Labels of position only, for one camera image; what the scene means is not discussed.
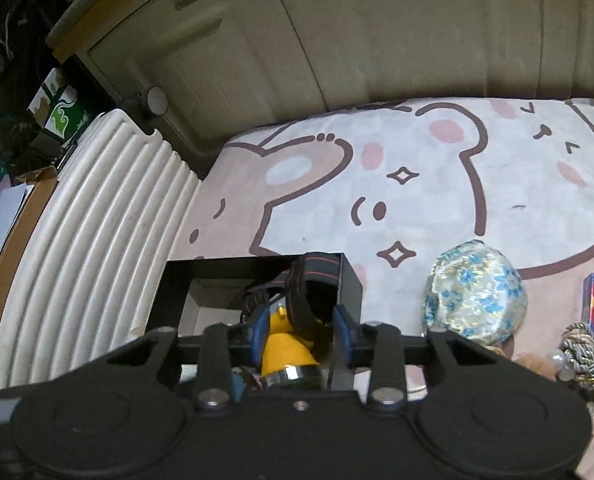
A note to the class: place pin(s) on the bear printed blanket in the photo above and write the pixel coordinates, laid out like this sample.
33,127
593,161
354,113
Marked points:
427,185

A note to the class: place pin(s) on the blue floral fabric pouch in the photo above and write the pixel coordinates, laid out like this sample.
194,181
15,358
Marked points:
477,295

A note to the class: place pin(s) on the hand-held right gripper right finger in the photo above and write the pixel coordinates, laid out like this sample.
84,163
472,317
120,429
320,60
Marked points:
342,342

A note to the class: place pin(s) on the yellow headlamp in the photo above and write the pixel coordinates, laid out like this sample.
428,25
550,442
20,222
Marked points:
287,355

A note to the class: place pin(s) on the white ribbed suitcase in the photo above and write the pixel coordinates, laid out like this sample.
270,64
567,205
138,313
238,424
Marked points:
107,240

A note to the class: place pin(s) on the black cardboard box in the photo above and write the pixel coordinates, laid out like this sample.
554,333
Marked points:
349,285

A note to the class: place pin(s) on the brown cardboard carton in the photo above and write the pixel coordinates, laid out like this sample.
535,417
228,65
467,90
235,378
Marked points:
22,240

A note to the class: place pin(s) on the cream cabinet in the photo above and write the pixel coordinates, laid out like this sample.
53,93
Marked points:
352,50

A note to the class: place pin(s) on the green and white carton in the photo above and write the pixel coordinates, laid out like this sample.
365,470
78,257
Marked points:
64,110

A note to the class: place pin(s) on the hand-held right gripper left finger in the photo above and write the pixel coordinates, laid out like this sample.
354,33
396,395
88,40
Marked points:
261,332

